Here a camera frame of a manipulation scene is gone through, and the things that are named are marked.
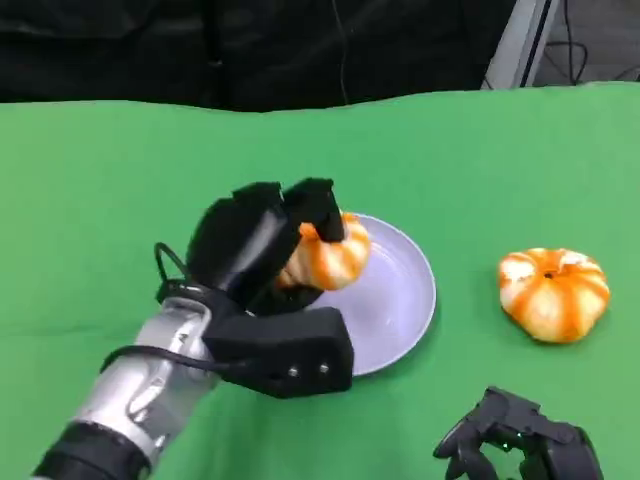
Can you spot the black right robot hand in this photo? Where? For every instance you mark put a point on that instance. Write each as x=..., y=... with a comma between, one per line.
x=550, y=440

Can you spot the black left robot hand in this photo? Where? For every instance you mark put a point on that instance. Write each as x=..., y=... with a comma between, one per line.
x=230, y=245

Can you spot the orange and white bread roll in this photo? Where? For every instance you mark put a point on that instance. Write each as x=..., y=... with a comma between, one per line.
x=340, y=260
x=555, y=295

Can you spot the lilac plate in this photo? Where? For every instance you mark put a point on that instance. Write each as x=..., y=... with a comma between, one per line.
x=395, y=300

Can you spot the black backdrop curtain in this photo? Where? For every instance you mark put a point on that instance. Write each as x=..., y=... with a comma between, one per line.
x=200, y=50

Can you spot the green table cloth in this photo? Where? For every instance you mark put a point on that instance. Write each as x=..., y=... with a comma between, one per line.
x=450, y=165

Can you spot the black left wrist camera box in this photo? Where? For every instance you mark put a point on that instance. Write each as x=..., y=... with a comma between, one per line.
x=290, y=350

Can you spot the grey metal post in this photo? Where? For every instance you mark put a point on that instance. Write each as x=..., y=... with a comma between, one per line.
x=517, y=45

